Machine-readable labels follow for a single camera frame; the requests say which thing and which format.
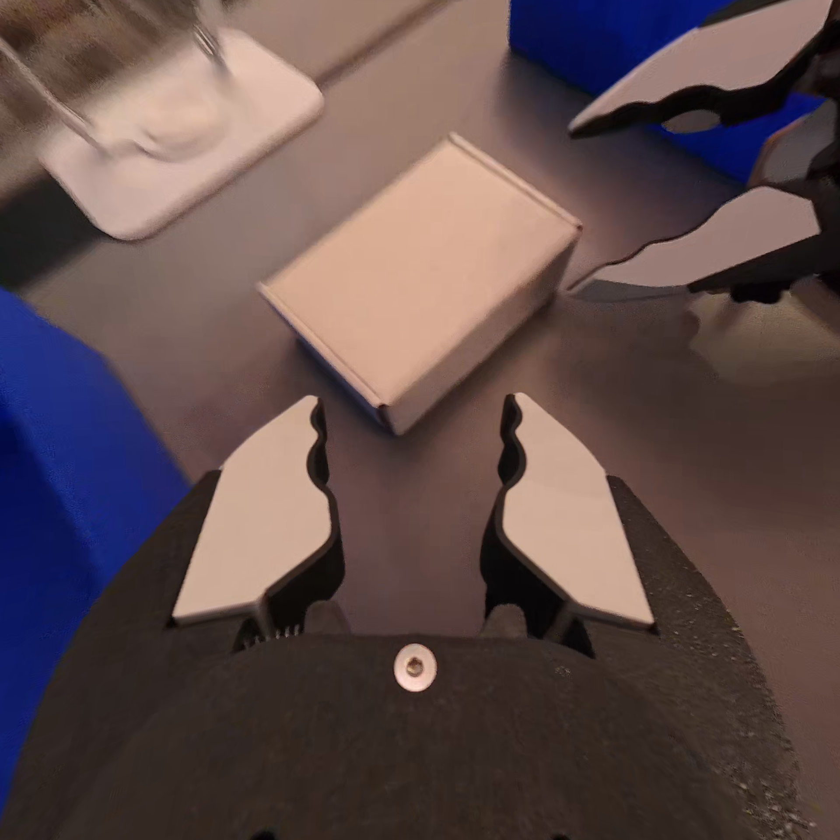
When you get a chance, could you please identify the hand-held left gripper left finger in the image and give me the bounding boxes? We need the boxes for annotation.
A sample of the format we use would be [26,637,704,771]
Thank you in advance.
[171,394,347,636]

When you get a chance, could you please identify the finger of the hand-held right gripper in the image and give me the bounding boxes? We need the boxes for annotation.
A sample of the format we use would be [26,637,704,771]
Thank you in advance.
[567,0,840,140]
[567,187,823,303]

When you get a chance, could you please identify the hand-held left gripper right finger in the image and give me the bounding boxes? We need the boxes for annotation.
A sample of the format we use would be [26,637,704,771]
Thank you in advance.
[479,391,656,644]

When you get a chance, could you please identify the blue plastic bin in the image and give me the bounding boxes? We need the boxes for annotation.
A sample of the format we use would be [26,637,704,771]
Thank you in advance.
[508,0,828,185]
[0,285,191,808]

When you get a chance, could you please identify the white cardboard mailer box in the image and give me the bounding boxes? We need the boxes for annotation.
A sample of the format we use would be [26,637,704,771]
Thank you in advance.
[256,131,584,436]

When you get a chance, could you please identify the white document stand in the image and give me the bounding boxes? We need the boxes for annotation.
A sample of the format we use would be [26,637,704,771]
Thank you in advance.
[0,0,326,242]

